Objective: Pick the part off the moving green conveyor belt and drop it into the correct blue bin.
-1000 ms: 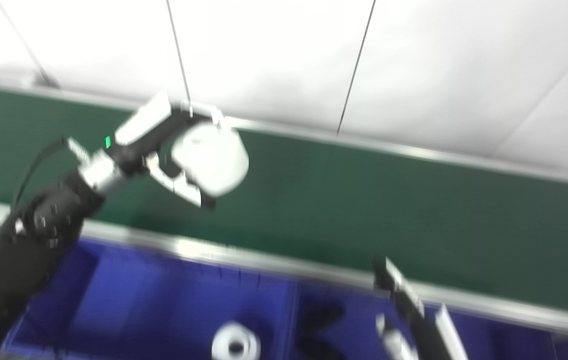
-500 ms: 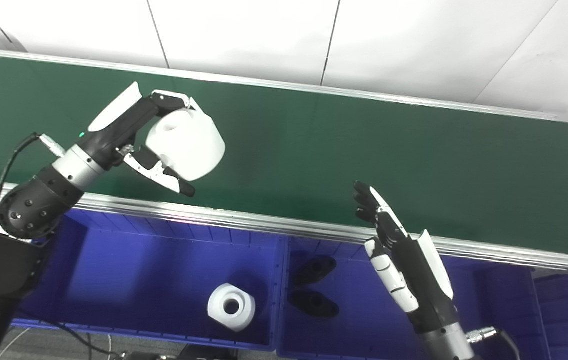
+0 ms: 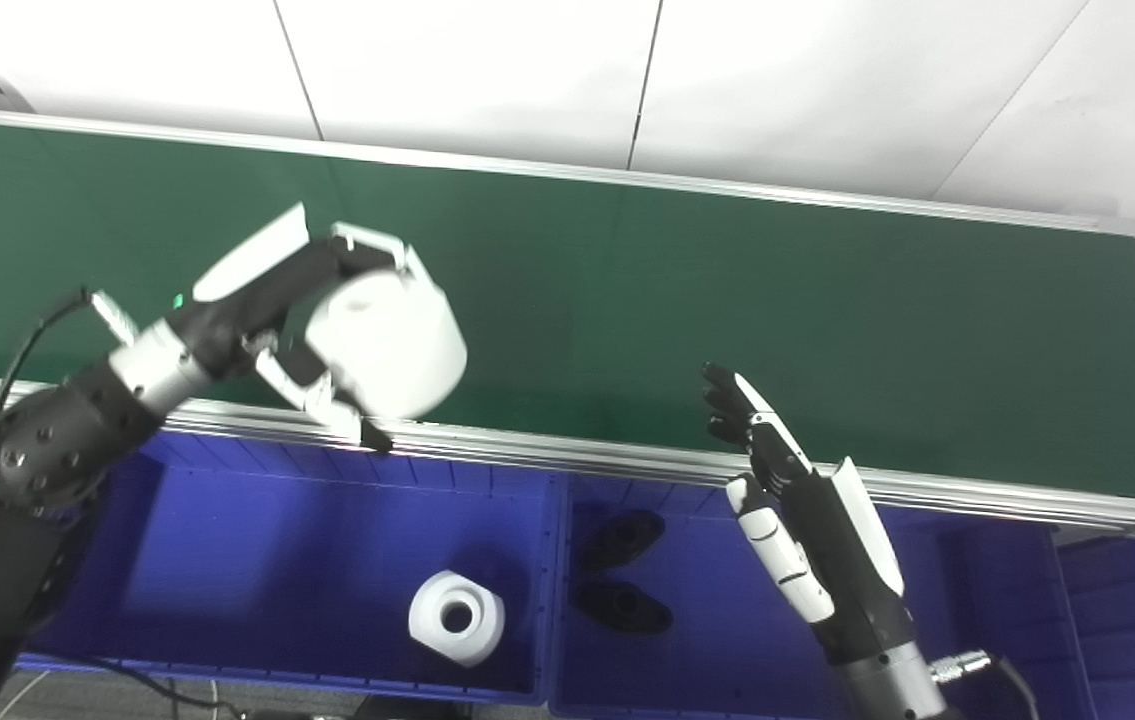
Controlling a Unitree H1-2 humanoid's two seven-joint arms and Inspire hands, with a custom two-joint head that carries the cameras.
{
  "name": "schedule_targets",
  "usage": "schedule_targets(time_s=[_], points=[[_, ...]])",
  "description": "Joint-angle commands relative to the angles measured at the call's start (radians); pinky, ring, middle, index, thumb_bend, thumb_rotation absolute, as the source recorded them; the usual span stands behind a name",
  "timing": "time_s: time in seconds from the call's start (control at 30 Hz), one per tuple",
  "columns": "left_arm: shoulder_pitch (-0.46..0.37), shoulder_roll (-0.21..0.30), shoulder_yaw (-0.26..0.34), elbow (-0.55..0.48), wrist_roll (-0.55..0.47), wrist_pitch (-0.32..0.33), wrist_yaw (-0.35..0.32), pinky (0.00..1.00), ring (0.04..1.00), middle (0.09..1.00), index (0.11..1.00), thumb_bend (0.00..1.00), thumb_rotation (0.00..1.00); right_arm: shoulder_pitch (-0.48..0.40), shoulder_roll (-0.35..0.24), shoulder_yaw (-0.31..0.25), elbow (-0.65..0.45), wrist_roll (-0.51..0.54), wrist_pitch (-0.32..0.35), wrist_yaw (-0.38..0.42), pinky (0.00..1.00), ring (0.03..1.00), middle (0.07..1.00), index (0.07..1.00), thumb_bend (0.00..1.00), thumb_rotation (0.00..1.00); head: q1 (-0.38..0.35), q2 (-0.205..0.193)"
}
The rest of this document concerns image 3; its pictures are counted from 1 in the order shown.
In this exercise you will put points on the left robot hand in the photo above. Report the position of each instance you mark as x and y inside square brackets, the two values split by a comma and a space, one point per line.
[257, 290]

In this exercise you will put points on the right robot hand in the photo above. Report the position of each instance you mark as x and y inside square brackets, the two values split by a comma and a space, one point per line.
[837, 560]

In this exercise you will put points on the white hexagonal plastic part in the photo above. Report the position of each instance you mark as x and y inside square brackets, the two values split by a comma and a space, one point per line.
[397, 345]
[487, 630]

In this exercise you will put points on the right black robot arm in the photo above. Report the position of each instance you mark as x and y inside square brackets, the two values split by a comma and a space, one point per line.
[892, 685]

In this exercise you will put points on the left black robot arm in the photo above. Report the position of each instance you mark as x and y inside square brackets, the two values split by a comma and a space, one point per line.
[47, 450]

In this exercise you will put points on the black oval flange part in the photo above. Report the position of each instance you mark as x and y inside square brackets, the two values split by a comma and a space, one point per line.
[622, 540]
[622, 607]

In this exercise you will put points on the green conveyor belt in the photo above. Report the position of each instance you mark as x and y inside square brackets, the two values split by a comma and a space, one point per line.
[577, 455]
[677, 280]

